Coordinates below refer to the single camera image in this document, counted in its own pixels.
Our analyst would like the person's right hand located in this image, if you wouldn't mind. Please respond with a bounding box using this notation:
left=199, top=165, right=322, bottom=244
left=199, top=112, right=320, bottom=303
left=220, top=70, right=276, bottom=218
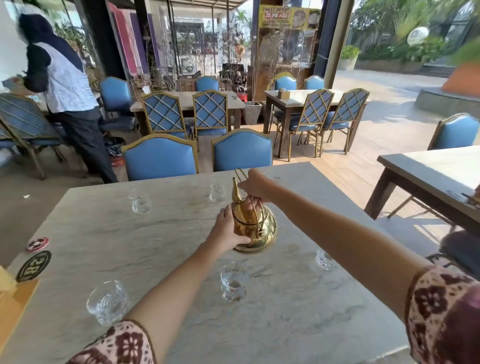
left=238, top=168, right=278, bottom=203

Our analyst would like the person's left hand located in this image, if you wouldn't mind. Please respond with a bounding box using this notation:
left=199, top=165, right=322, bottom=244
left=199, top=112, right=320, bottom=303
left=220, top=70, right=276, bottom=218
left=205, top=204, right=251, bottom=256

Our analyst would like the gold metal teapot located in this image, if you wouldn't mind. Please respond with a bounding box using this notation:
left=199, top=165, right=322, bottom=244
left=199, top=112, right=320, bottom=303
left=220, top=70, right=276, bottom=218
left=230, top=168, right=279, bottom=254

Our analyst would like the person's left forearm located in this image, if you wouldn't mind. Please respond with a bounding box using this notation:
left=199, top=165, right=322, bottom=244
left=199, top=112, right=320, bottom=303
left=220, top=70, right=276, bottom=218
left=125, top=240, right=226, bottom=364

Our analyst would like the person's right forearm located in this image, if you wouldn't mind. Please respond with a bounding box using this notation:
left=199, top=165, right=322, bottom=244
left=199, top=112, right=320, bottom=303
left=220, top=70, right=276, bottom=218
left=268, top=181, right=432, bottom=324

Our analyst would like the clear drinking glass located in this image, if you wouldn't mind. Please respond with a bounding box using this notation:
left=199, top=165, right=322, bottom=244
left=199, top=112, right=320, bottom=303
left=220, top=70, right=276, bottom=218
left=130, top=190, right=152, bottom=215
left=86, top=280, right=130, bottom=327
left=316, top=249, right=337, bottom=272
left=209, top=183, right=227, bottom=204
left=220, top=262, right=250, bottom=303

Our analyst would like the grey square plant pot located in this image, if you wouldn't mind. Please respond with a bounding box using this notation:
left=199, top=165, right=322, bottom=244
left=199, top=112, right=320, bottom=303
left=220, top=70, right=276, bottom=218
left=243, top=101, right=263, bottom=126

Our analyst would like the blue lattice-back chair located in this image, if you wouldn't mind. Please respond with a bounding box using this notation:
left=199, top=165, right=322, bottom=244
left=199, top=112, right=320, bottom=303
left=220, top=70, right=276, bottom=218
left=319, top=88, right=371, bottom=155
left=140, top=91, right=194, bottom=142
left=0, top=93, right=68, bottom=180
left=275, top=89, right=335, bottom=162
left=192, top=90, right=230, bottom=138

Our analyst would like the marble-top dining table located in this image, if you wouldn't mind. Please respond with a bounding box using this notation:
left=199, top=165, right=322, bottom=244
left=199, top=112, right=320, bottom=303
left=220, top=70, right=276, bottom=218
left=130, top=91, right=246, bottom=138
left=263, top=89, right=372, bottom=158
left=364, top=145, right=480, bottom=235

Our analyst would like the floral patterned sleeve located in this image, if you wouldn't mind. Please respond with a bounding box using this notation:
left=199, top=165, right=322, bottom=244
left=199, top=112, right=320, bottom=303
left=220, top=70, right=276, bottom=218
left=67, top=319, right=158, bottom=364
left=405, top=265, right=480, bottom=364

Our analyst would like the white planter with shrub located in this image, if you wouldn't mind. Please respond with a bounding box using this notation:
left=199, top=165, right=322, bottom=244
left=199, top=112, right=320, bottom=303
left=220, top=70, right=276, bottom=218
left=338, top=45, right=361, bottom=72

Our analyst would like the yellow printed banner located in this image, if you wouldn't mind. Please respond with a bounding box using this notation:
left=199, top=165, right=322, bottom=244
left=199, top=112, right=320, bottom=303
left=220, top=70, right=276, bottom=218
left=258, top=4, right=322, bottom=31

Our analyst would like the pink standing banner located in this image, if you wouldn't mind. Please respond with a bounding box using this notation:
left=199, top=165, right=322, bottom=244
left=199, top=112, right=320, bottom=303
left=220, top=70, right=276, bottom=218
left=107, top=2, right=151, bottom=76

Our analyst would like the black round table sign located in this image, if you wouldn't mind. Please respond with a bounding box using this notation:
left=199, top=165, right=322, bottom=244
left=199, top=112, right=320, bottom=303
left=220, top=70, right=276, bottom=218
left=16, top=250, right=52, bottom=283

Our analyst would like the dark blue chair seat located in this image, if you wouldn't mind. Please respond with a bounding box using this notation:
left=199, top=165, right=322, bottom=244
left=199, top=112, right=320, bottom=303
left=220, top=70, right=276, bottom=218
left=427, top=229, right=480, bottom=280

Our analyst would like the white globe lamp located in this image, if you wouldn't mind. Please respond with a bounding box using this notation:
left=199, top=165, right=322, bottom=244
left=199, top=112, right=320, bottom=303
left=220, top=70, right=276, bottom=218
left=407, top=26, right=430, bottom=47

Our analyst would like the yellow wooden box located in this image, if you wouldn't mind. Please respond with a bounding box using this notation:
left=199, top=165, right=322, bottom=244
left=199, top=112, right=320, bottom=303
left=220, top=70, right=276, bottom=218
left=0, top=265, right=40, bottom=353

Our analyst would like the orange planter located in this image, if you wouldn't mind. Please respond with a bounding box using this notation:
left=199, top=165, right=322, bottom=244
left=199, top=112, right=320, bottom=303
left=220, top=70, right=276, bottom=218
left=441, top=62, right=480, bottom=99

